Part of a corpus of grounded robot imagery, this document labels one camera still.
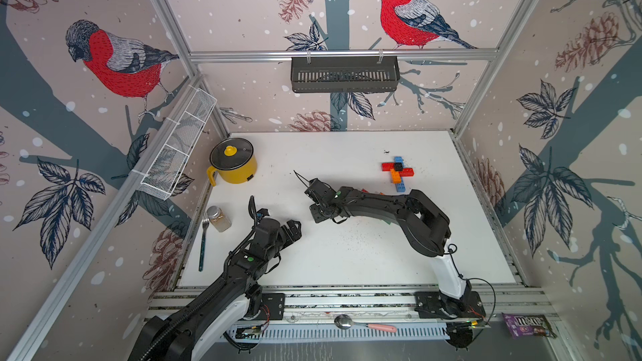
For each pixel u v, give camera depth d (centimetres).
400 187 101
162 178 83
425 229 52
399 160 107
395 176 101
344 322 72
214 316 55
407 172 104
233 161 98
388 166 105
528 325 69
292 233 78
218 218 83
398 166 104
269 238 66
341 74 104
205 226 90
